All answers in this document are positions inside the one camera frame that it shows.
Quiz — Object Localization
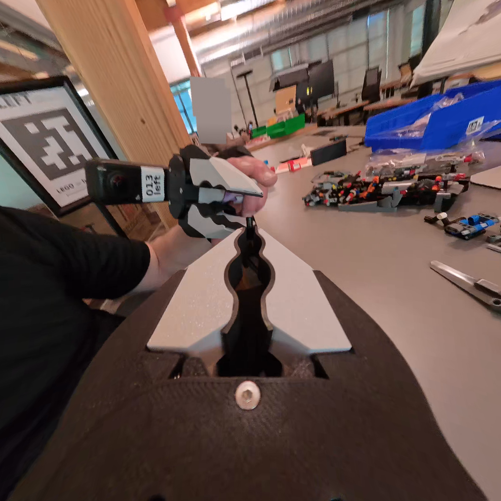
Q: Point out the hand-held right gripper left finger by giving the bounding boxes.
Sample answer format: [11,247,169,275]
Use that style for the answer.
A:
[147,227,245,378]

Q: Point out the large grey lego panel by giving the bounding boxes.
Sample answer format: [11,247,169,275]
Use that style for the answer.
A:
[430,260,501,312]

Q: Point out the framed printed tag sign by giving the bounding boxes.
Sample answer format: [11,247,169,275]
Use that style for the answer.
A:
[0,75,120,218]

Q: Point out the person's left forearm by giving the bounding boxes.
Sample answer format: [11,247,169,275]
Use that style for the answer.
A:
[0,207,214,302]

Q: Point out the black rectangular box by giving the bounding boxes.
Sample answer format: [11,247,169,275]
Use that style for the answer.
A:
[310,138,348,167]

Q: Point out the person's left hand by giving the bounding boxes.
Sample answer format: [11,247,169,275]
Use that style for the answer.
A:
[227,156,278,220]

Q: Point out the black monitor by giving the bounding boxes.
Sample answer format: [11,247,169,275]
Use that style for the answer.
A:
[295,60,336,106]

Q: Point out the wooden pillar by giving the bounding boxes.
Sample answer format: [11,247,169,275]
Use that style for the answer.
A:
[35,0,194,231]

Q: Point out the blue plastic bin with label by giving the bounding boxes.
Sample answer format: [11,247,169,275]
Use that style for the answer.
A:
[425,79,501,152]

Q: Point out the green plastic bins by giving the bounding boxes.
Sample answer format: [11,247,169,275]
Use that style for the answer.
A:
[250,114,307,139]

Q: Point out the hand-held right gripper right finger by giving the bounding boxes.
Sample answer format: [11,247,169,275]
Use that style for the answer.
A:
[252,228,352,373]

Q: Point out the black light stand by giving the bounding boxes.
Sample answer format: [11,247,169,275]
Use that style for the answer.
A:
[237,70,260,128]

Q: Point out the red white packet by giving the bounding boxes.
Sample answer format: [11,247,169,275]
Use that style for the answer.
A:
[275,156,312,174]

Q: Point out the cardboard box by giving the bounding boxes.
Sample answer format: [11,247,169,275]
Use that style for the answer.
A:
[275,85,298,115]

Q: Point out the clear plastic bag of parts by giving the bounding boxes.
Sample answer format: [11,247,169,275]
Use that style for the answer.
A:
[366,150,487,177]

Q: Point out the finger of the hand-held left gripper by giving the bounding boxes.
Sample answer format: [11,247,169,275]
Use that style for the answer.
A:
[187,204,249,240]
[189,156,264,204]

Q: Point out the blue grey lego subassembly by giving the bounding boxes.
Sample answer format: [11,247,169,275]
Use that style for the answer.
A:
[443,213,501,240]

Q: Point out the black lego pin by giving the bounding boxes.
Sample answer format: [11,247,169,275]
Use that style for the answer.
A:
[243,216,258,269]

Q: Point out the lego car chassis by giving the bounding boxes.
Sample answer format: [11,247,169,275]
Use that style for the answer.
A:
[302,169,470,214]

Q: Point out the person's black-clothed body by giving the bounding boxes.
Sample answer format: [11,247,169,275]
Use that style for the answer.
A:
[0,290,130,501]

